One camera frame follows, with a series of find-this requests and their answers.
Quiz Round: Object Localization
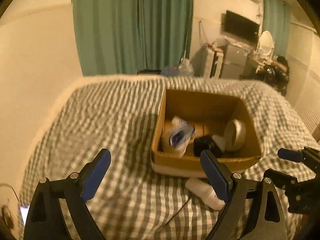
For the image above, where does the white hair dryer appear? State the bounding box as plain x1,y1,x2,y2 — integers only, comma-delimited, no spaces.
185,178,225,211

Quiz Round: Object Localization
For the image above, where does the white cream tube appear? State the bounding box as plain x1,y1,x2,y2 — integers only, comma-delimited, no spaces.
212,134,226,153

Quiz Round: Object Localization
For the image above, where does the white tape roll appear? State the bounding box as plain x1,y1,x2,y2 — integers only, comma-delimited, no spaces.
223,119,246,152

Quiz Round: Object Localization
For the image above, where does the blue white snack packet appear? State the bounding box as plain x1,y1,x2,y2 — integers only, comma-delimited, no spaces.
169,116,195,148

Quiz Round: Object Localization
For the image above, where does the black item in box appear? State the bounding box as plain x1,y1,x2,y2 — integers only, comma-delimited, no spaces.
193,135,223,158

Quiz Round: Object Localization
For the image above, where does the grey checkered bed quilt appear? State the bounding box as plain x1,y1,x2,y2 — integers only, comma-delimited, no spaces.
20,76,318,239

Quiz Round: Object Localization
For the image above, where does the cardboard box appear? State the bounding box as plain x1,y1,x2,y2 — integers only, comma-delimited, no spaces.
151,89,263,178

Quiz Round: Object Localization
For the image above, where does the white louvered wardrobe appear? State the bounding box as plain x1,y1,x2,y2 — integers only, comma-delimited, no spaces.
286,22,319,134

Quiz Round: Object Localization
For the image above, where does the lit smartphone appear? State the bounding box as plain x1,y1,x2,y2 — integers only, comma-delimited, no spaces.
20,205,30,225

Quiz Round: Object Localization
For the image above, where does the black garbage bag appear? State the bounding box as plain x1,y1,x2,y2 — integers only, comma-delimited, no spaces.
254,56,290,96

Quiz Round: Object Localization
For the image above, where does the wooden vanity desk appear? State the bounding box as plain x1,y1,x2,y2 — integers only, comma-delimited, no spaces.
247,56,288,73

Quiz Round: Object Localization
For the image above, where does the small grey fridge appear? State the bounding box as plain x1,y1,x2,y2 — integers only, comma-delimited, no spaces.
220,44,248,80

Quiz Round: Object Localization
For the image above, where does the clear water jug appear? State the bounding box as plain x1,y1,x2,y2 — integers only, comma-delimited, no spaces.
177,57,194,77

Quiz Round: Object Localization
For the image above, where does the round white vanity mirror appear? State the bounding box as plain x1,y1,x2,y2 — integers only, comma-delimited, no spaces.
257,30,274,57

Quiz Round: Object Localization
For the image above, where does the white suitcase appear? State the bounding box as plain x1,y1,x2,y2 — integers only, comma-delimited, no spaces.
191,47,224,79

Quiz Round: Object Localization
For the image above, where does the green side curtain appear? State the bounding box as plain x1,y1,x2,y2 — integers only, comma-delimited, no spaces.
263,0,291,57

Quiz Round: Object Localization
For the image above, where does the black wall television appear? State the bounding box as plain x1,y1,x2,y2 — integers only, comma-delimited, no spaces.
223,10,260,43

